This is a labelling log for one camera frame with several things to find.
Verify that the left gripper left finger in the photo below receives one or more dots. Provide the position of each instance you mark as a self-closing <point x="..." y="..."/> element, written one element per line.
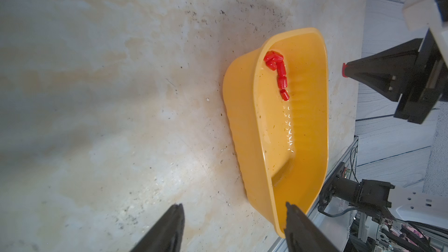
<point x="167" y="233"/>

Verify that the red sleeve cluster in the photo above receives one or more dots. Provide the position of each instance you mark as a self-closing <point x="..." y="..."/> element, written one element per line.
<point x="275" y="62"/>

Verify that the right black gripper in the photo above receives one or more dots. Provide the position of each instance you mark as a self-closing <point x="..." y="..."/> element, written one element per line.
<point x="421" y="76"/>

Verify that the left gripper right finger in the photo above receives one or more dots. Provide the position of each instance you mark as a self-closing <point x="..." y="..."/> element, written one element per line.
<point x="302" y="235"/>

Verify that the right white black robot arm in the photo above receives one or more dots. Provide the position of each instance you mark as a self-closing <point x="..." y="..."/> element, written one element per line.
<point x="402" y="216"/>

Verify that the yellow plastic storage box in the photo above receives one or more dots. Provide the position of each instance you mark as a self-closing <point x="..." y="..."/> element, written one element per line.
<point x="282" y="147"/>

